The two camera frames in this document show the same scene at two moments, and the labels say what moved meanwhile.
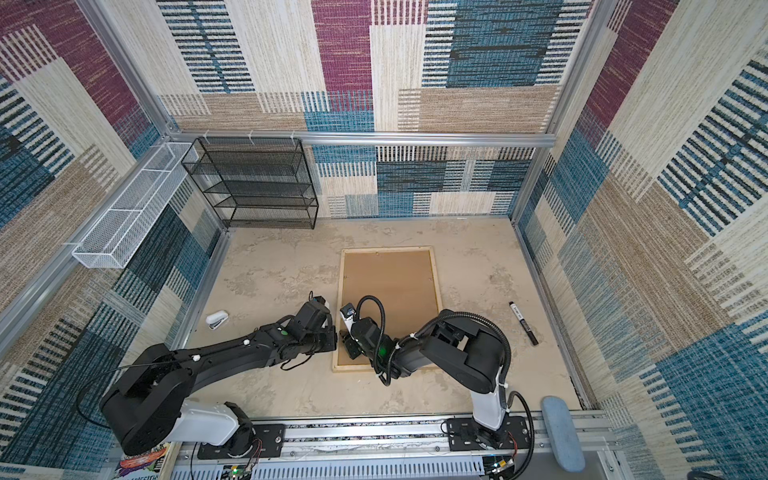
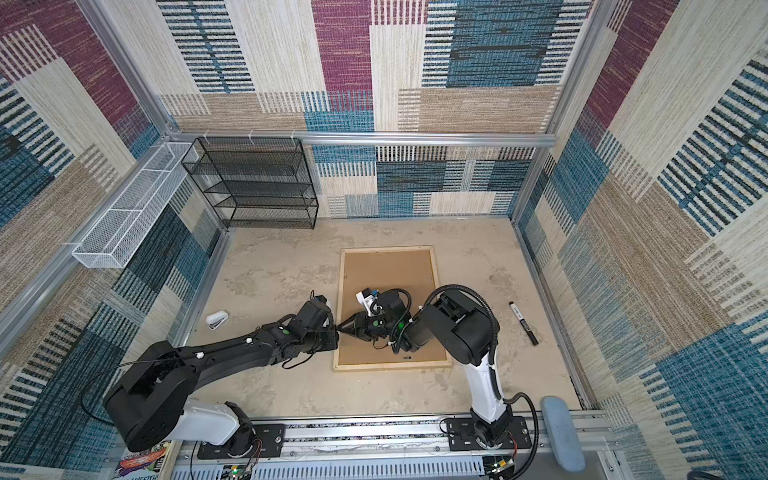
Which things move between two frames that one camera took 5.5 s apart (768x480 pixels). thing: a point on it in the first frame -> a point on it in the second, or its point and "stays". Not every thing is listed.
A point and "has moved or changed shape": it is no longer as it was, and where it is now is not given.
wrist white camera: x=348 y=313 -> x=369 y=298
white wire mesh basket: x=128 y=225 stays
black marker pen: x=524 y=323 stays
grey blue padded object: x=563 y=434 stays
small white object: x=215 y=320 stays
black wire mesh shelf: x=255 y=182 stays
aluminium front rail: x=400 y=450 stays
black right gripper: x=351 y=345 -> x=361 y=324
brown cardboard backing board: x=370 y=308 has moved or changed shape
